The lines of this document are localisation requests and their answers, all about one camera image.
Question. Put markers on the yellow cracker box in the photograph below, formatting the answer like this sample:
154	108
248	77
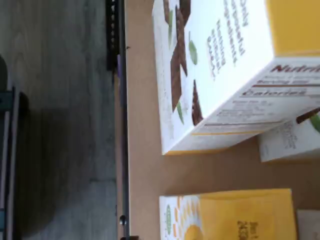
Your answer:
225	215

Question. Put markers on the black metal shelf rack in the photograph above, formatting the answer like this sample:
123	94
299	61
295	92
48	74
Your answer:
122	125

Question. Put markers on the wooden shelf board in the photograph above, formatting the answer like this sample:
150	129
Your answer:
145	175

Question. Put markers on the white box with dark thins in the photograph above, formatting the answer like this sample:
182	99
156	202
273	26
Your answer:
225	75
287	147

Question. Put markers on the teal aluminium base frame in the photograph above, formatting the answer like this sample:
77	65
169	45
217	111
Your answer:
10	150

